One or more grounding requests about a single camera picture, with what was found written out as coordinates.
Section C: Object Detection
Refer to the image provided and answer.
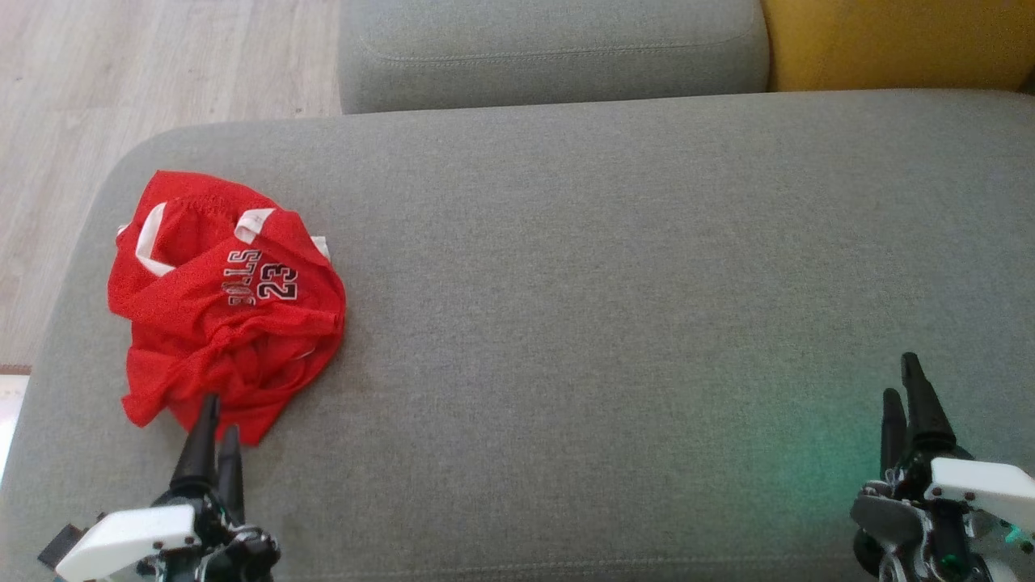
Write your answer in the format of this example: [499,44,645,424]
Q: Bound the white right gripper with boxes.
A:
[851,352,1035,582]

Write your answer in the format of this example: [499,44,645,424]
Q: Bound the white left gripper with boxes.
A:
[55,394,281,582]

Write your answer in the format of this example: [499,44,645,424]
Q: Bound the red Bulls jersey white sleeves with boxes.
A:
[108,170,347,344]

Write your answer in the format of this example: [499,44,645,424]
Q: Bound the large grey sofa seat cushion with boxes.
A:
[0,89,1035,582]

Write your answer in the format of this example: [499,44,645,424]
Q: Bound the yellow sofa backrest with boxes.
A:
[760,0,1035,93]

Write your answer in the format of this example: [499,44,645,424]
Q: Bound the small grey sofa seat cushion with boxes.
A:
[338,0,770,115]

